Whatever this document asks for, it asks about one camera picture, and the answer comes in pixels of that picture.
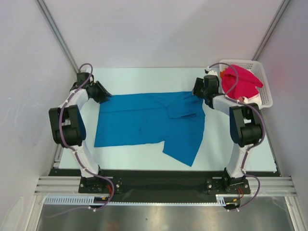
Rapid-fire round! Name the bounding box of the blue t shirt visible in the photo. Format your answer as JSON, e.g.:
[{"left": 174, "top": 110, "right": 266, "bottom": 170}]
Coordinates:
[{"left": 94, "top": 91, "right": 205, "bottom": 166}]

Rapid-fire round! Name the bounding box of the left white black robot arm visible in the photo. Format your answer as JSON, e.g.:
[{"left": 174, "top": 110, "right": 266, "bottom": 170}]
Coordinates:
[{"left": 49, "top": 72, "right": 112, "bottom": 193}]

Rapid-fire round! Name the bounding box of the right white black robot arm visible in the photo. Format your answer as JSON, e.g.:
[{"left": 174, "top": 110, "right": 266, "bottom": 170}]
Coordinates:
[{"left": 192, "top": 75, "right": 265, "bottom": 193}]

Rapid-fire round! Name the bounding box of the orange t shirt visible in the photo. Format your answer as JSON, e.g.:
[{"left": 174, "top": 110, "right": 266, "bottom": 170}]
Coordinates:
[{"left": 220, "top": 69, "right": 226, "bottom": 76}]

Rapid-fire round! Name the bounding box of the pink t shirt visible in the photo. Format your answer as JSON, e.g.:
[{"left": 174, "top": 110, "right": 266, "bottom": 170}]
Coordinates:
[{"left": 220, "top": 64, "right": 264, "bottom": 100}]

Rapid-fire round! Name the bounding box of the white t shirt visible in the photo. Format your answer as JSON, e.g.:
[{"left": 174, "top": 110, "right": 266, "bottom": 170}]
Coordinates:
[{"left": 240, "top": 94, "right": 262, "bottom": 107}]

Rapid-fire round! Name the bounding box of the white plastic basket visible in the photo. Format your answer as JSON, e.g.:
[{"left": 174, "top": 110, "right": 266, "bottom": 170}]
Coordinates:
[{"left": 219, "top": 59, "right": 273, "bottom": 109}]

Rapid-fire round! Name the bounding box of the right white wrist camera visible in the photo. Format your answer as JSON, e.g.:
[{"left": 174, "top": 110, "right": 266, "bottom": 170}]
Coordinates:
[{"left": 205, "top": 67, "right": 218, "bottom": 76}]

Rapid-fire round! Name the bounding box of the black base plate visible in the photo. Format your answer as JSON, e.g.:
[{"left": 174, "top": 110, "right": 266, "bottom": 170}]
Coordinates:
[{"left": 48, "top": 169, "right": 282, "bottom": 203}]

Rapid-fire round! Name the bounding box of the white slotted cable duct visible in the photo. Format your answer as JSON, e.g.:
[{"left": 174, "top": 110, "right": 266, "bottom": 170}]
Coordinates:
[{"left": 44, "top": 195, "right": 240, "bottom": 207}]

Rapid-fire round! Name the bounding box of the aluminium frame rail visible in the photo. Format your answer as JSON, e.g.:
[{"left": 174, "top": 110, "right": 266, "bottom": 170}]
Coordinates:
[{"left": 35, "top": 176, "right": 297, "bottom": 197}]

